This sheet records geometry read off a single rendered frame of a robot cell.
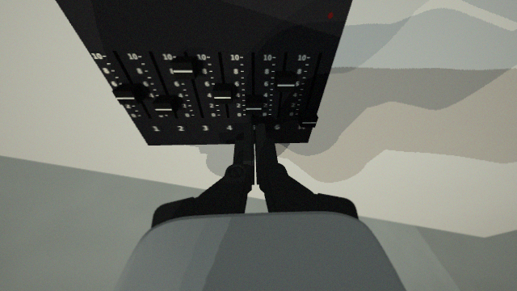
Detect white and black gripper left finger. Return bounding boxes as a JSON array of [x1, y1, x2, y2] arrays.
[[151, 124, 254, 228]]

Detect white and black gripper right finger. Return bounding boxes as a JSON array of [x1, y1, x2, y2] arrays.
[[255, 123, 359, 219]]

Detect black lighting desk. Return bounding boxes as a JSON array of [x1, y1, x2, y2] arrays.
[[56, 0, 352, 146]]

